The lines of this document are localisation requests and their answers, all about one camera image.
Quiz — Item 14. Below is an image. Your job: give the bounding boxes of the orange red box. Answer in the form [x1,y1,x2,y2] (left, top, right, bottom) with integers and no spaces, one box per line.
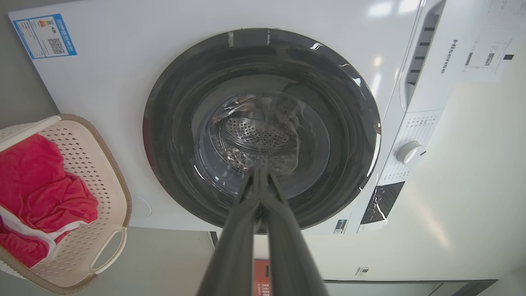
[254,259,272,296]

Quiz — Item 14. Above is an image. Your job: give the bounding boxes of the round black washer door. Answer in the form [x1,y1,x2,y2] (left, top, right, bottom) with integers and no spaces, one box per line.
[143,28,382,231]

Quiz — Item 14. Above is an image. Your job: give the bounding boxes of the black washer door handle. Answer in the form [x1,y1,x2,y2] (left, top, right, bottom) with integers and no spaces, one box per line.
[227,28,270,47]

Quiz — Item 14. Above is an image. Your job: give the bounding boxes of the white front-load washing machine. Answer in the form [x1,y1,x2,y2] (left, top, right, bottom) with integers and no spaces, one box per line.
[7,0,526,236]

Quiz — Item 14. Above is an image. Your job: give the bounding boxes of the white paper label with barcode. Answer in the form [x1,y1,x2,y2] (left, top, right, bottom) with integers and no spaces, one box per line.
[460,25,519,83]

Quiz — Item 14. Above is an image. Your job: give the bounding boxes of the red garment with white trim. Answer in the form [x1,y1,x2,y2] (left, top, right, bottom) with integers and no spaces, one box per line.
[0,134,99,268]

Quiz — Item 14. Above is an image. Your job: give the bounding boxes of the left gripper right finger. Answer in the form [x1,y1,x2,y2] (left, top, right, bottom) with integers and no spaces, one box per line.
[261,166,329,296]

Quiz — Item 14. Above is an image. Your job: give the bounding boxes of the white washer control knob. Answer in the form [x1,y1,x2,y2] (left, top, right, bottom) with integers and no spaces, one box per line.
[396,141,427,166]

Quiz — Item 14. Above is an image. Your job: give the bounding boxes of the cream plastic laundry basket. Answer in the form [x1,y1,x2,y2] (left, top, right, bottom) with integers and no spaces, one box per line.
[0,114,133,295]

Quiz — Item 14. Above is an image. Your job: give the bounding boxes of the blue energy label sticker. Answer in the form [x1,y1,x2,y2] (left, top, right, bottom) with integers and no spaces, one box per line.
[12,14,78,60]

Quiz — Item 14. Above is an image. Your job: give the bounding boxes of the white detergent drawer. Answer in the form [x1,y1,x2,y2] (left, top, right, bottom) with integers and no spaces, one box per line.
[399,0,447,112]

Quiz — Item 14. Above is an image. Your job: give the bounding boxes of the round white filter cover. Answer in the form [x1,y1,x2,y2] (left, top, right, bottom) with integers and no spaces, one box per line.
[131,194,152,220]

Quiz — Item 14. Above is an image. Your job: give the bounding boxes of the white printed paper sheet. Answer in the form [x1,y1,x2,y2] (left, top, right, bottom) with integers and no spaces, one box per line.
[487,0,526,26]

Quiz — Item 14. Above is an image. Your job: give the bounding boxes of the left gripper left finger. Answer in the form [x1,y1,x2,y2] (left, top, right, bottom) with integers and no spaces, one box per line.
[196,166,261,296]

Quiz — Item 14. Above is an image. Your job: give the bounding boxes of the black washer display panel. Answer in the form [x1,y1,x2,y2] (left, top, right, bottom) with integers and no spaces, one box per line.
[360,181,406,225]

